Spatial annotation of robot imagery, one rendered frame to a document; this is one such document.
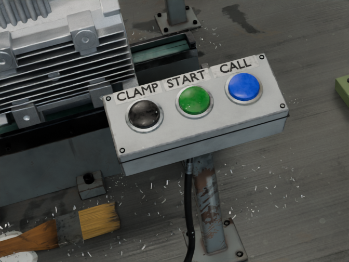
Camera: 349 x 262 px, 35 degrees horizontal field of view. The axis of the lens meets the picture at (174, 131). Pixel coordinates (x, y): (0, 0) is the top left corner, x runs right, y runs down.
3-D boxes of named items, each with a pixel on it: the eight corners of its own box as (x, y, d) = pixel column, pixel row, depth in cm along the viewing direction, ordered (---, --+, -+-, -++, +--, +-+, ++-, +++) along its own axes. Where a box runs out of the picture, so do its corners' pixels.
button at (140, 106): (134, 138, 54) (132, 129, 52) (126, 112, 55) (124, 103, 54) (164, 129, 54) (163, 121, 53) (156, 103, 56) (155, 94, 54)
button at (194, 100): (184, 124, 54) (183, 115, 53) (175, 98, 56) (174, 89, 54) (213, 116, 55) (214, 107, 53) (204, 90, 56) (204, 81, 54)
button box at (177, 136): (123, 178, 56) (116, 157, 52) (108, 118, 60) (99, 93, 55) (284, 132, 58) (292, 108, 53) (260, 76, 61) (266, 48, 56)
